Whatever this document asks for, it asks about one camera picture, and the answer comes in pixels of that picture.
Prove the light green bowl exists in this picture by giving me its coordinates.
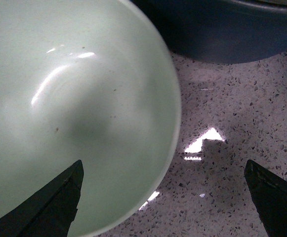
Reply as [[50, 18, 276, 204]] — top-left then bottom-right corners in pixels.
[[0, 0, 181, 237]]

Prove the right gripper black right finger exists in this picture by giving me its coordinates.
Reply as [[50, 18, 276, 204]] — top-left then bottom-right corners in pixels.
[[244, 159, 287, 237]]

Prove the light blue bowl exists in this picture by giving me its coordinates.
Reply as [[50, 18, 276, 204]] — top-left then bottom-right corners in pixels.
[[134, 0, 287, 64]]

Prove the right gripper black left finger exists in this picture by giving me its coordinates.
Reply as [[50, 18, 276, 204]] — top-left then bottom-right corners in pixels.
[[0, 160, 84, 237]]

